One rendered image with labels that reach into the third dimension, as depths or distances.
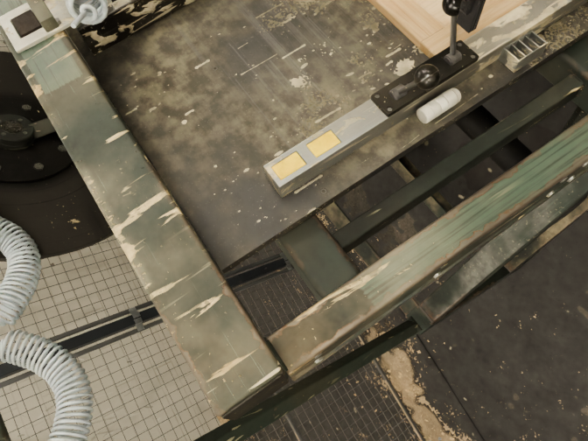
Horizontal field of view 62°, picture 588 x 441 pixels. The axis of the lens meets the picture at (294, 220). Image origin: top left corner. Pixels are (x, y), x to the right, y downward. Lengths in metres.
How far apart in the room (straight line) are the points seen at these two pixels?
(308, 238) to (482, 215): 0.28
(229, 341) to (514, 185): 0.48
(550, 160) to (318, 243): 0.39
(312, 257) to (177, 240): 0.23
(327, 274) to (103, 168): 0.39
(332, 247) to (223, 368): 0.29
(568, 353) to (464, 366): 0.57
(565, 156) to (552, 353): 1.86
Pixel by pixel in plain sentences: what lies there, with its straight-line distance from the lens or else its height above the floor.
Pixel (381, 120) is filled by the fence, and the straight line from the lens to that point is 0.86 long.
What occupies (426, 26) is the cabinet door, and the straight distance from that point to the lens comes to 1.03.
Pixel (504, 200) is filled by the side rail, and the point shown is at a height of 1.48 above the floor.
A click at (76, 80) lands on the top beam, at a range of 0.95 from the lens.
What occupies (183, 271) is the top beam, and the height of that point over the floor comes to 1.89.
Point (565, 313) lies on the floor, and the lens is 2.55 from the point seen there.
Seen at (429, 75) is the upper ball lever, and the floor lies 1.55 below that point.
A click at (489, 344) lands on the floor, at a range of 2.79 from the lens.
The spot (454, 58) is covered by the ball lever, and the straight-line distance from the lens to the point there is 0.93.
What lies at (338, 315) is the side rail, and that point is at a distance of 0.71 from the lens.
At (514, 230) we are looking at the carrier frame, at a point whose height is 0.79.
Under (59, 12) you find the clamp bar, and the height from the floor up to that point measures 1.85.
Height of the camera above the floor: 2.20
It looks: 40 degrees down
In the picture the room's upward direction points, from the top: 108 degrees counter-clockwise
